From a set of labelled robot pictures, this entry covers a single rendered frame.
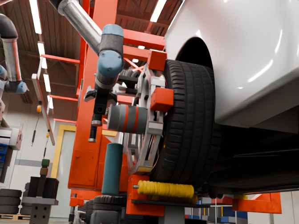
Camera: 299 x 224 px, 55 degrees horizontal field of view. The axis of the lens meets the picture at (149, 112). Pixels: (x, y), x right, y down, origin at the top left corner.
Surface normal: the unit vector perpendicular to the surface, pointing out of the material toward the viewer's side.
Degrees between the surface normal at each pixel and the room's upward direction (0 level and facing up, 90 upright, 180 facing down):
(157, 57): 125
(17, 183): 90
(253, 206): 90
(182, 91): 82
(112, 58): 90
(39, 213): 90
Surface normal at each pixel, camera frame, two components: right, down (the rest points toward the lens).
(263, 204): 0.25, -0.31
